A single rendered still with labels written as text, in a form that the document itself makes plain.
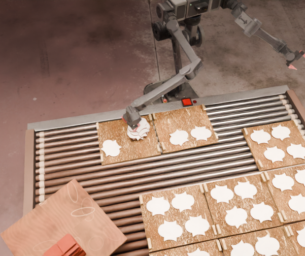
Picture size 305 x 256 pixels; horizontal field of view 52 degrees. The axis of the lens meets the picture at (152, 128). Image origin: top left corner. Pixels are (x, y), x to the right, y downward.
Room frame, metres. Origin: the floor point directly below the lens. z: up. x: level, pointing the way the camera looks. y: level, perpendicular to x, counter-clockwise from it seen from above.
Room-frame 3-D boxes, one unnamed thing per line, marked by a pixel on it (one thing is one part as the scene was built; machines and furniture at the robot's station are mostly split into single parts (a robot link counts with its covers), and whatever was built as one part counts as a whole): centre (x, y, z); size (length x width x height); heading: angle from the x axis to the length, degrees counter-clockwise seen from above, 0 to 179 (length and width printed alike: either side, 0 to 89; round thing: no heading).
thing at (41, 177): (1.11, -0.19, 0.90); 1.95 x 0.05 x 0.05; 103
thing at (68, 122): (1.52, -0.10, 0.89); 2.08 x 0.09 x 0.06; 103
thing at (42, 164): (1.21, -0.17, 0.90); 1.95 x 0.05 x 0.05; 103
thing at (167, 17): (1.87, -0.11, 1.45); 0.09 x 0.08 x 0.12; 116
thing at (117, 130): (1.21, 0.17, 0.93); 0.41 x 0.35 x 0.02; 103
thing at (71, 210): (0.49, 0.48, 1.03); 0.50 x 0.50 x 0.02; 44
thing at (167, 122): (1.32, -0.23, 0.93); 0.41 x 0.35 x 0.02; 105
